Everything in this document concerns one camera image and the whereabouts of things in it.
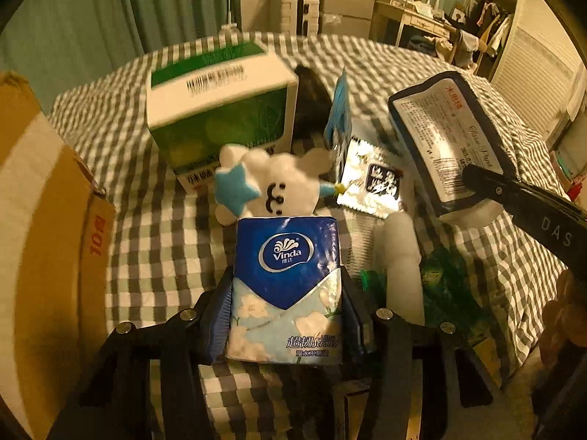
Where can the grey mini fridge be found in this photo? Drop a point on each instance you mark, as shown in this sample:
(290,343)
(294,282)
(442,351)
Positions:
(346,17)

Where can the white plush toy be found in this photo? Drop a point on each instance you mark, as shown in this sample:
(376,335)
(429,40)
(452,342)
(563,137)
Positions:
(250,182)

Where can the wooden chair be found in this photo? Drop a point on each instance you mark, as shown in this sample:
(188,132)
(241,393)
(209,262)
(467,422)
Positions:
(459,49)

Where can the blue foil packet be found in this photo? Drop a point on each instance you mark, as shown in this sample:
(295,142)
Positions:
(337,133)

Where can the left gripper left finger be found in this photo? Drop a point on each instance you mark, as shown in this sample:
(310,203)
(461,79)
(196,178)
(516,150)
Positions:
(113,400)

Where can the white cylindrical tube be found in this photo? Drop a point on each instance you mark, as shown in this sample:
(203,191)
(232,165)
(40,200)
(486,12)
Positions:
(404,291)

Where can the blue tissue pack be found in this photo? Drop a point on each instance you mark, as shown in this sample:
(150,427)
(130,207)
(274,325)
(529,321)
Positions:
(286,291)

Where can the small black object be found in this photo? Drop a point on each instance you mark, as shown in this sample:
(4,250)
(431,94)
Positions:
(313,104)

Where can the small silver sachet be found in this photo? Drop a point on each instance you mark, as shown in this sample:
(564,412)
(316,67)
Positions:
(373,182)

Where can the brown cardboard box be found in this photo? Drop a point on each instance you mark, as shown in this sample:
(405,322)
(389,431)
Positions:
(56,227)

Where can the white louvered wardrobe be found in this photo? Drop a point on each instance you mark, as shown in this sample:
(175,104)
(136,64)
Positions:
(538,71)

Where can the red white medicine box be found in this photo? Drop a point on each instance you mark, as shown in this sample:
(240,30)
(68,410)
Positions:
(376,403)

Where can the person's right hand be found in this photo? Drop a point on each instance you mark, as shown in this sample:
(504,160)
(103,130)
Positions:
(564,318)

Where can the white quilted mattress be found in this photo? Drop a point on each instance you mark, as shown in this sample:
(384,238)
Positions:
(523,398)

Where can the white dressing table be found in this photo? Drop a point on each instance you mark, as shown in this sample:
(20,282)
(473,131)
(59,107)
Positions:
(404,18)

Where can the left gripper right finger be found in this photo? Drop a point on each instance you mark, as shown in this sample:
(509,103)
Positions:
(362,320)

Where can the green white carton box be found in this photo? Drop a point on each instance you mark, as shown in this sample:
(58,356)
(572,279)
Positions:
(241,94)

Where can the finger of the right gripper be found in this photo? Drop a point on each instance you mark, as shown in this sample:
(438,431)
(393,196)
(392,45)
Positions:
(554,222)

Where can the green curtain left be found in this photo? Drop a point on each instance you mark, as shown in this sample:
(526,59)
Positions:
(60,44)

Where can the white suitcase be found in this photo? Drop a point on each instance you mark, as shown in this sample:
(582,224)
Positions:
(295,17)

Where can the green checkered cloth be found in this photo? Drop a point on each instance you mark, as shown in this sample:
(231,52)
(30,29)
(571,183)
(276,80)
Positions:
(168,248)

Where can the dark-edged white pouch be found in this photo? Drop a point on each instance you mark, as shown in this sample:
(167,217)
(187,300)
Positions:
(444,128)

